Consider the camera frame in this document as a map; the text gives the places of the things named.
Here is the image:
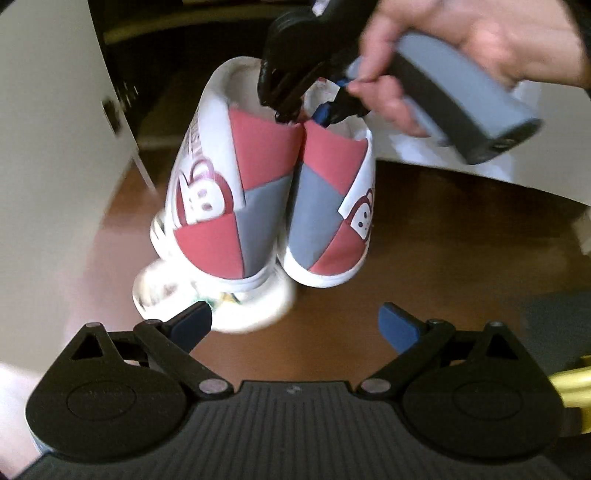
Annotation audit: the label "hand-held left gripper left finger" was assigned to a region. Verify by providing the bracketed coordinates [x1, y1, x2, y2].
[60, 301, 234, 398]

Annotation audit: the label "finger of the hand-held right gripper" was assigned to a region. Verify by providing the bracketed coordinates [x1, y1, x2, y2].
[316, 76, 371, 127]
[259, 60, 325, 124]

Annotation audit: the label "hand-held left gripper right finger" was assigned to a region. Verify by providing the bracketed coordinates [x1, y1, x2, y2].
[358, 302, 532, 398]

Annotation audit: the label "white mule sneaker green tag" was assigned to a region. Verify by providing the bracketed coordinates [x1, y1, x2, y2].
[132, 258, 297, 334]

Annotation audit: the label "red grey plush slipper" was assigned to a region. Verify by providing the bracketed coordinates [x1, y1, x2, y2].
[150, 56, 305, 285]
[283, 78, 376, 288]

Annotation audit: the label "dark shoe cabinet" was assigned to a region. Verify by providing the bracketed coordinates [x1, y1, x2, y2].
[88, 0, 282, 153]

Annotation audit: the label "person's right hand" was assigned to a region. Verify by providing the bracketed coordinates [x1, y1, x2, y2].
[348, 0, 590, 138]

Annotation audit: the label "metal door hinge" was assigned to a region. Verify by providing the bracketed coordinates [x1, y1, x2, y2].
[102, 96, 124, 136]

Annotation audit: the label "yellow metal bar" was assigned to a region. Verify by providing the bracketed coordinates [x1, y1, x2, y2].
[560, 354, 591, 437]

